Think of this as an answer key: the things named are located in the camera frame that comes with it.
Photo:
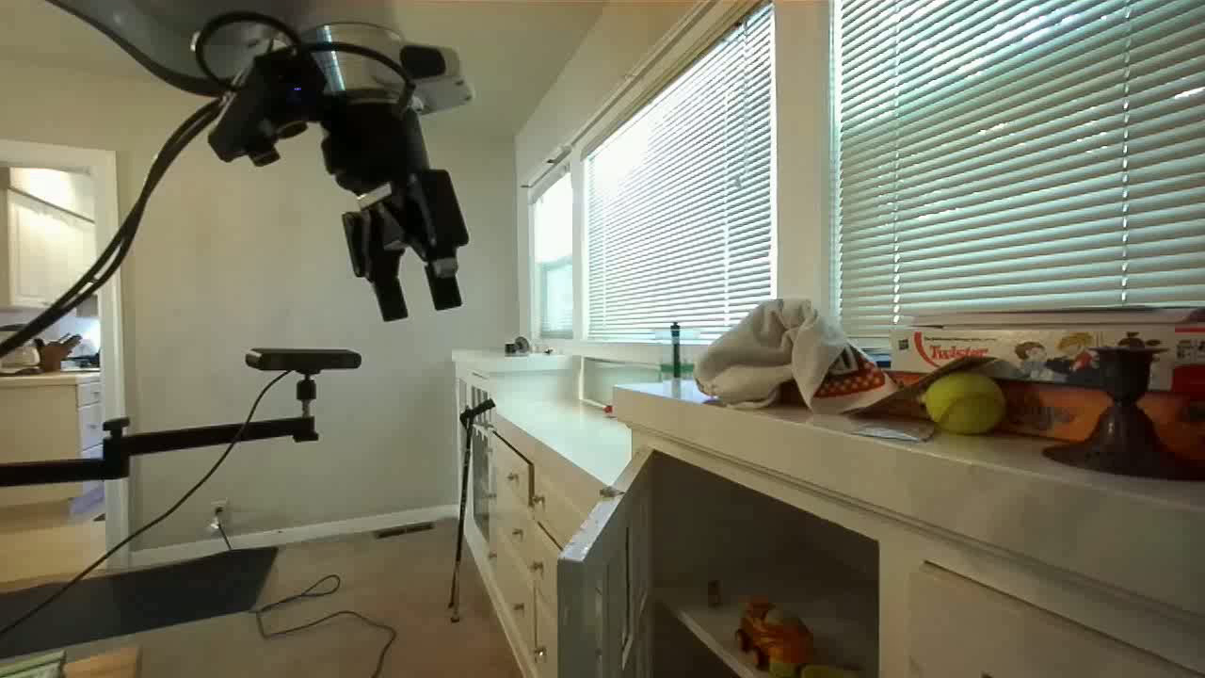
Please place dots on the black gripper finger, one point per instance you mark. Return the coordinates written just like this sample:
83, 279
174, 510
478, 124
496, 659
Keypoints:
444, 279
388, 290

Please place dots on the yellow-green tennis ball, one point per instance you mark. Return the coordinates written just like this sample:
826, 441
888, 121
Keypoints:
965, 406

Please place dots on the white sideboard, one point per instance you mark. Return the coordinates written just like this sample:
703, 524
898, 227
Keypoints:
44, 438

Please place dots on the wide white window blind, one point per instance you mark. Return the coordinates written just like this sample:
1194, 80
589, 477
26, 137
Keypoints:
1020, 152

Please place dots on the white Twister game box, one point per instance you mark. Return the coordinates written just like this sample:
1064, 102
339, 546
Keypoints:
1042, 348

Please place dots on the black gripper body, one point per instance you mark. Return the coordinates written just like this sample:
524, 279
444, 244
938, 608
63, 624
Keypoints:
378, 143

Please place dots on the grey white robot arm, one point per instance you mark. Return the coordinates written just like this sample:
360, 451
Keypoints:
151, 30

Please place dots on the black floor mat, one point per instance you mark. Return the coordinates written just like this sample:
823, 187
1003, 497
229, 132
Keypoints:
136, 595

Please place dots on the white glass-pane cabinet door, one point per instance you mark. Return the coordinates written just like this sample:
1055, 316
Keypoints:
599, 589

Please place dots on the black tripod stick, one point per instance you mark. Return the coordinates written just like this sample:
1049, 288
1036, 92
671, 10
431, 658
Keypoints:
465, 502

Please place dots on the black stereo camera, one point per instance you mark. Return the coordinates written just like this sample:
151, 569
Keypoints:
302, 359

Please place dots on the narrow white window blind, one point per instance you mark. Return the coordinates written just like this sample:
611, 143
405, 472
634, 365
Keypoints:
683, 190

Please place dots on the orange toy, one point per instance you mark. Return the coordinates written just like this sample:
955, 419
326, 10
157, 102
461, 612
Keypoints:
773, 635

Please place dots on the small dark object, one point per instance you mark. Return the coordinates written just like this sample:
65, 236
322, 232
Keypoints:
518, 345

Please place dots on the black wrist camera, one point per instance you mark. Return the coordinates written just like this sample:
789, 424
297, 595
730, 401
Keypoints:
264, 107

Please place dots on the white kitchen wall cabinet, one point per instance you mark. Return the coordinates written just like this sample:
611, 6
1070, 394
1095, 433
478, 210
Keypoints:
44, 245

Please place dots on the black camera boom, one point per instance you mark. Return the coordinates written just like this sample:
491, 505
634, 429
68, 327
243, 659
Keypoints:
191, 441

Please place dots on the small window pane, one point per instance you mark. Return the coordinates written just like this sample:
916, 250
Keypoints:
553, 256

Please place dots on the low white drawer cabinet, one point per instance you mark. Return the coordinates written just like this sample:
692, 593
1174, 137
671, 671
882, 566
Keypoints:
528, 502

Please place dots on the white towel with orange print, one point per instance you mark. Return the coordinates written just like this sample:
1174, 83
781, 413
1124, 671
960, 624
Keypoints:
765, 352

